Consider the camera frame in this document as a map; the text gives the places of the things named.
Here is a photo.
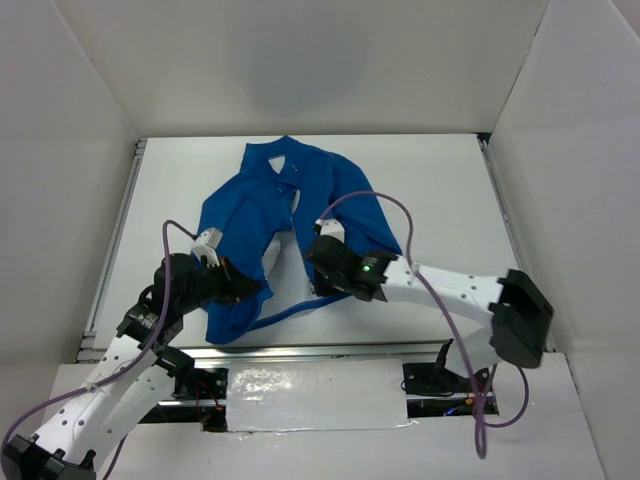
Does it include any blue zip jacket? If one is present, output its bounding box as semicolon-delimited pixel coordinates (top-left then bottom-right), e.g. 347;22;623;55
197;136;401;345

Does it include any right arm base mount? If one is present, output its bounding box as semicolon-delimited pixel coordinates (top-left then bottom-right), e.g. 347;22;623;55
400;339;475;419

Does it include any aluminium left rail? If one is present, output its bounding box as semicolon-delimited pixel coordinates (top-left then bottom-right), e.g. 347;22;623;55
74;138;148;364

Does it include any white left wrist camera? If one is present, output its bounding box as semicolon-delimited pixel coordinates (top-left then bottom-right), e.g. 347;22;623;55
191;227;223;268

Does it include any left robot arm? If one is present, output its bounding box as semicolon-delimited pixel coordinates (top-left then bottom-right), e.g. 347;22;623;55
1;253;262;479

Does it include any white foil tape panel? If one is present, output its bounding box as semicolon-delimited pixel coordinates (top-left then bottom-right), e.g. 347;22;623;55
226;359;408;432

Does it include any aluminium right rail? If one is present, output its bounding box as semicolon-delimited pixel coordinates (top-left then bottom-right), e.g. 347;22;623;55
477;132;556;351

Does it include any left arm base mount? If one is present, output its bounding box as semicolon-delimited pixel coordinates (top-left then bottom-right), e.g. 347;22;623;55
140;367;228;433

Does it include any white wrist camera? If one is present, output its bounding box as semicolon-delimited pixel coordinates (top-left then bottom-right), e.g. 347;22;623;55
191;227;223;268
313;218;345;242

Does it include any aluminium rail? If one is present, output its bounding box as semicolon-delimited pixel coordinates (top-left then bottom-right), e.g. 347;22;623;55
182;341;443;363
477;132;556;351
74;138;148;364

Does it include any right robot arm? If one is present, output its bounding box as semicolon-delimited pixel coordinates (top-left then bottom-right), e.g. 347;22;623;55
305;235;554;369

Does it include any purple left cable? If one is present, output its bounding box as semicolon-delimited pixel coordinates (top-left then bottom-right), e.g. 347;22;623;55
0;219;201;480

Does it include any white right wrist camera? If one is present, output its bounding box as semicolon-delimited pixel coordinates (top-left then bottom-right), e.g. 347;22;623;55
313;218;345;242

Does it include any aluminium front rail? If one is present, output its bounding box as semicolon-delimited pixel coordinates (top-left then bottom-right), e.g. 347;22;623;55
182;341;443;363

